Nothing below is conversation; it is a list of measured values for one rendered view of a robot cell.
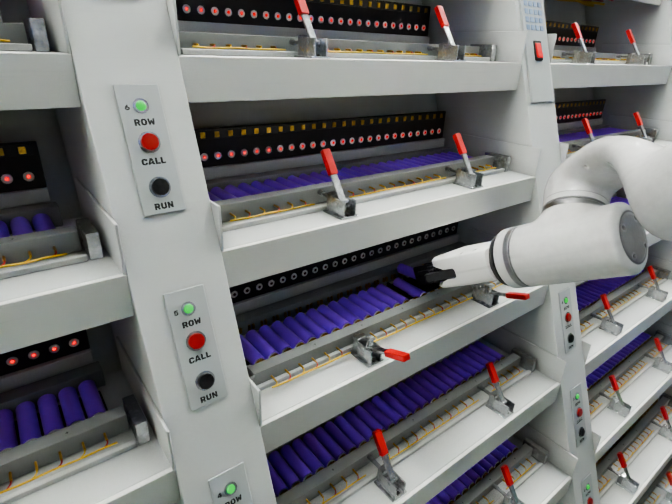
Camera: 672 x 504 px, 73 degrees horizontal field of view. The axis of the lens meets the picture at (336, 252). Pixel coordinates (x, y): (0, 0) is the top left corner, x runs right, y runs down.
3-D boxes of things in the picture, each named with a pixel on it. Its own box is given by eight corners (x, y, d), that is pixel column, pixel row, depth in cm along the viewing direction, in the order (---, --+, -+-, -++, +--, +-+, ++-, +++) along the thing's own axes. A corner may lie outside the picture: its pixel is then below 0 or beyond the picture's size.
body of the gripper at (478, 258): (527, 224, 65) (466, 239, 75) (484, 239, 60) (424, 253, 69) (541, 274, 65) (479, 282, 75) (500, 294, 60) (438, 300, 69)
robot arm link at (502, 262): (537, 219, 63) (519, 223, 66) (501, 232, 58) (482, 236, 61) (554, 276, 63) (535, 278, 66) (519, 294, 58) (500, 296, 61)
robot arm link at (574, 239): (513, 209, 61) (505, 272, 57) (617, 180, 50) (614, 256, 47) (550, 235, 64) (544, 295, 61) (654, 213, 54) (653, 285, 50)
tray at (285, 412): (543, 304, 86) (555, 258, 82) (261, 456, 52) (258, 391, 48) (459, 265, 100) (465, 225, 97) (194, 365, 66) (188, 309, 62)
